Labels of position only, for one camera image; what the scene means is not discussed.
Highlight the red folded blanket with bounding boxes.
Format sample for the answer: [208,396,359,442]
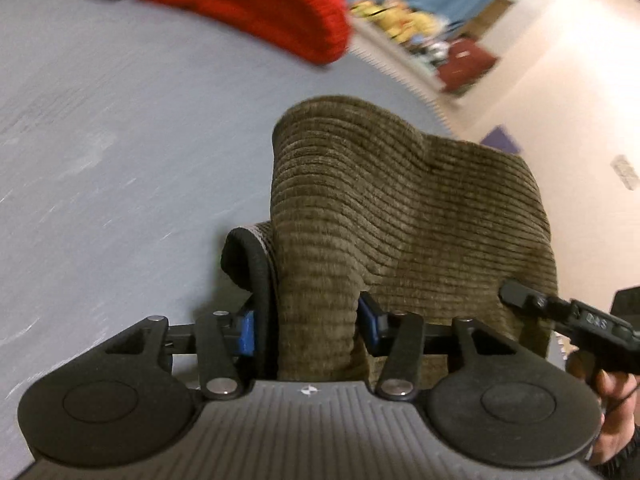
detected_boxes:
[134,0,352,66]

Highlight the yellow plush toys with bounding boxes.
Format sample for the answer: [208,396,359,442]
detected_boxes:
[349,0,447,44]

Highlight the purple wall square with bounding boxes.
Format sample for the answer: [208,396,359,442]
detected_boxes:
[480,126,522,155]

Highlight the brown corduroy pants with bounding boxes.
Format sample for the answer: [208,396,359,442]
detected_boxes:
[250,96,558,382]

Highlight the grey bed mattress sheet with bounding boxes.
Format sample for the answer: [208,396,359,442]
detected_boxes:
[1,0,448,479]

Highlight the dark red plush toy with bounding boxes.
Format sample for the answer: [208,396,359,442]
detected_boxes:
[437,37,499,93]

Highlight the person right hand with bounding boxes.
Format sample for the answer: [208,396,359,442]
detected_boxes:
[566,350,639,466]

